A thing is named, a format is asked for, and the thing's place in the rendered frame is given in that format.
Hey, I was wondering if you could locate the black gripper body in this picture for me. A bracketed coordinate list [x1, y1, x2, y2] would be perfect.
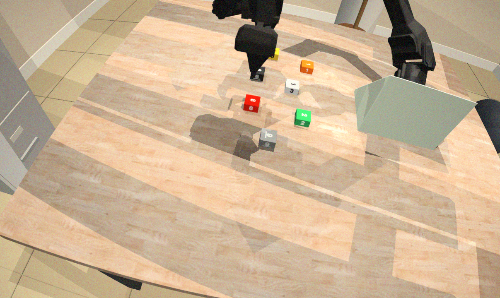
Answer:
[234, 0, 284, 57]

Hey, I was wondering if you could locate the yellow block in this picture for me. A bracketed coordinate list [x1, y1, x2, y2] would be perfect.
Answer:
[268, 48, 280, 60]

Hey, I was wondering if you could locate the red block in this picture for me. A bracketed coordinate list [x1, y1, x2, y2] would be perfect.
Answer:
[243, 95, 261, 113]

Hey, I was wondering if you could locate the green block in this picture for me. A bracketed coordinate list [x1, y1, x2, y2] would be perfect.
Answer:
[294, 108, 311, 127]

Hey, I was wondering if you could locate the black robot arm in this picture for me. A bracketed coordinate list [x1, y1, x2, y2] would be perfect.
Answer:
[212, 0, 436, 85]

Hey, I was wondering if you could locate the orange block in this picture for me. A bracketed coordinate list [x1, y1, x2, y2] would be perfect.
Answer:
[300, 60, 314, 74]

